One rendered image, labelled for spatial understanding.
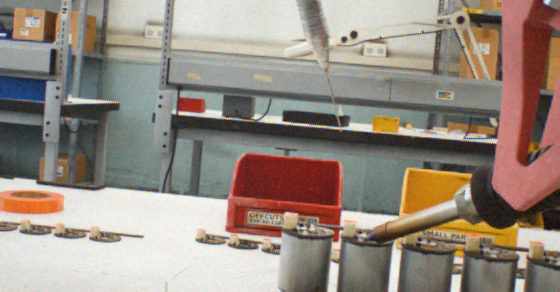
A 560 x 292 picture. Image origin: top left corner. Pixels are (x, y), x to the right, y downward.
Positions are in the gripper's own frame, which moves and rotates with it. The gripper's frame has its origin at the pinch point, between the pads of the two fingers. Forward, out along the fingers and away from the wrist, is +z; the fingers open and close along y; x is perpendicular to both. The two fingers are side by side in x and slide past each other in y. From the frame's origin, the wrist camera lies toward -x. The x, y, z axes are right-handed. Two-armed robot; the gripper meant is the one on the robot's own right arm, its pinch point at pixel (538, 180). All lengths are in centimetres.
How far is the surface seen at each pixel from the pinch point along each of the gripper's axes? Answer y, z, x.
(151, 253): -0.5, 24.4, -22.3
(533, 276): -5.5, 5.8, -0.6
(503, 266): -4.2, 5.8, -1.4
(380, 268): -0.6, 8.5, -4.4
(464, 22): -208, 56, -180
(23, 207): 4.8, 31.5, -36.0
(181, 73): -98, 103, -196
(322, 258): 1.2, 9.4, -6.1
